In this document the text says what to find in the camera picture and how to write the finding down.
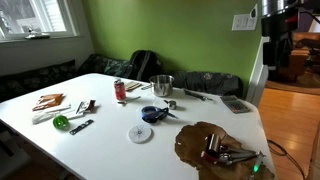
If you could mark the white framed window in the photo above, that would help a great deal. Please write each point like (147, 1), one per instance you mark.
(36, 15)

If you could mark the white plastic utensil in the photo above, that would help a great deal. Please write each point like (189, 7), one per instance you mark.
(130, 99)

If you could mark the green round plastic lid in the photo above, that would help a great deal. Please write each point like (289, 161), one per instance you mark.
(60, 122)

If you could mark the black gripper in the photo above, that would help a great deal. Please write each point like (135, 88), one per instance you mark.
(275, 26)

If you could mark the tan striped card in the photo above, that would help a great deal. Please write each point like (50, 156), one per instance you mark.
(132, 85)

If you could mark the brown armchair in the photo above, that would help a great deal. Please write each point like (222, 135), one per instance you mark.
(300, 55)

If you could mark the blue tape roll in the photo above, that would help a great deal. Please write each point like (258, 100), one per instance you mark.
(145, 113)

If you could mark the pen with green light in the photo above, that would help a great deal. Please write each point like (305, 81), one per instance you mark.
(256, 165)

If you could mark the green camouflage cushion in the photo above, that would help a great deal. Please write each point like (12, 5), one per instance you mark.
(108, 66)

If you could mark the white round disc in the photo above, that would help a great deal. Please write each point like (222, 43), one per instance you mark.
(139, 133)

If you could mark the small dark printed packet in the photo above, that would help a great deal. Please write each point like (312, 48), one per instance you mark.
(86, 105)

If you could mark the grey calculator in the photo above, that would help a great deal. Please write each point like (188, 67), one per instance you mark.
(235, 104)

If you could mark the red soda can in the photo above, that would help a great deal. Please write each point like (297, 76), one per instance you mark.
(119, 90)

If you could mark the small red object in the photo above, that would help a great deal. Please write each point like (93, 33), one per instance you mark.
(209, 156)

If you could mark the white plastic wrapper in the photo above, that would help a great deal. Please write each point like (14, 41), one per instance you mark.
(45, 115)

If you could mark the silver metal pot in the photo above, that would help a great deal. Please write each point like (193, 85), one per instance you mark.
(162, 86)

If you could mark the small figure on windowsill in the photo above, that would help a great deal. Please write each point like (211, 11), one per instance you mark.
(33, 33)

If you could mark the dark floral bench cushion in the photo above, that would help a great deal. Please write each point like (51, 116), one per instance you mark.
(31, 80)

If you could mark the metal tongs on board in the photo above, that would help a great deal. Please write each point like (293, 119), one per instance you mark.
(237, 155)

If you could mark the black flat metal strip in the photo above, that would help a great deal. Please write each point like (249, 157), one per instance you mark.
(81, 127)

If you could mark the brown wooden utensils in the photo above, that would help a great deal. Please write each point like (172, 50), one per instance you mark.
(49, 101)

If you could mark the silver measuring spoon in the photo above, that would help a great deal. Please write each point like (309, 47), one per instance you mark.
(171, 104)

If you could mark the brown leather mat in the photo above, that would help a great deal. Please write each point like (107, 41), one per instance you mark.
(191, 143)

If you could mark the white light switch plate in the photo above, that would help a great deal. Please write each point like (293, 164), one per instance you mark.
(243, 22)

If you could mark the white door frame post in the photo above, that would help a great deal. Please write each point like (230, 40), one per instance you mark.
(258, 80)

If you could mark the shiny metal cup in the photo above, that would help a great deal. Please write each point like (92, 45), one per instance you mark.
(213, 144)

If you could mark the small grey flat item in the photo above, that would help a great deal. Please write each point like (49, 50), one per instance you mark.
(146, 87)

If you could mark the black backpack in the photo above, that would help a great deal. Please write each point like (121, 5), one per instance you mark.
(144, 65)

